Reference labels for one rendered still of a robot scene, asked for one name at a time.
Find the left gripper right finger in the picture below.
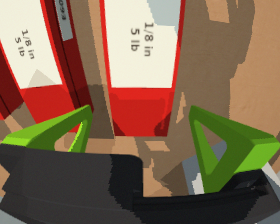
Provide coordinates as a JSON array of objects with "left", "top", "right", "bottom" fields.
[{"left": 189, "top": 105, "right": 280, "bottom": 193}]

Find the red box with white label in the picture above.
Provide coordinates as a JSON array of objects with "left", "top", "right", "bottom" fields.
[{"left": 99, "top": 0, "right": 186, "bottom": 137}]

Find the red welding electrode box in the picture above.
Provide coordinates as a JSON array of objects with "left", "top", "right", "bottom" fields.
[{"left": 0, "top": 0, "right": 94, "bottom": 124}]

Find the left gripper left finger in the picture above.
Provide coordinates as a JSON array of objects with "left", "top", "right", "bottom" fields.
[{"left": 1, "top": 105, "right": 93, "bottom": 153}]

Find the red box of welding electrodes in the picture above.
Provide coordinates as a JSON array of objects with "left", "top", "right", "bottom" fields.
[{"left": 0, "top": 48, "right": 24, "bottom": 120}]

